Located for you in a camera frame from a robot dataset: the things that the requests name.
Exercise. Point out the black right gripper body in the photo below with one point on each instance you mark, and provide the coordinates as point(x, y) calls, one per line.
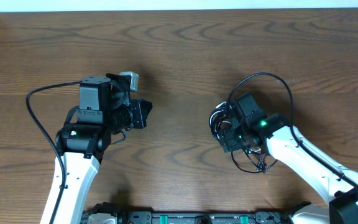
point(235, 139)

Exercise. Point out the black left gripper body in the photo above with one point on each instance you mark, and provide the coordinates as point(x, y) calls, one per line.
point(137, 110)

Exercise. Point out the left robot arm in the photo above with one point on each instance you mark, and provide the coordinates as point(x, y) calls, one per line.
point(105, 108)

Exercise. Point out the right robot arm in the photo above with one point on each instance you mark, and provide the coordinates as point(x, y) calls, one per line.
point(336, 184)

